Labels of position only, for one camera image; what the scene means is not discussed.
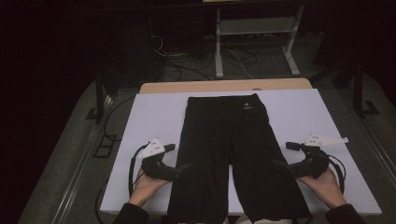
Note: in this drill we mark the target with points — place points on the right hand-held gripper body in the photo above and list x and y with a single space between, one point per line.
314 165

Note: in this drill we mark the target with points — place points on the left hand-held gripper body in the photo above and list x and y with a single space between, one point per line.
157 169

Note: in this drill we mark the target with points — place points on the black pants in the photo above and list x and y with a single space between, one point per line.
214 140

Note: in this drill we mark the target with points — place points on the person's left hand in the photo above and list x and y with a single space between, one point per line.
145 188

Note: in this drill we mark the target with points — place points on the person's right hand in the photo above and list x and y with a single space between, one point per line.
327 188

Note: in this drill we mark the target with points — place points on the white foam board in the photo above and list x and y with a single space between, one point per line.
155 124

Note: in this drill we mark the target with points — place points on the wooden table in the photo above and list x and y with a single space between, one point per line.
218 85

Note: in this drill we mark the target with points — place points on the black metal stand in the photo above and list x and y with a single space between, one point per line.
99 99
358 93

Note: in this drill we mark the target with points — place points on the white metal stand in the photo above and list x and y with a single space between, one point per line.
219 56

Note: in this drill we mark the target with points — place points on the metal floor rail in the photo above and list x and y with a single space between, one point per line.
77 174
378 149

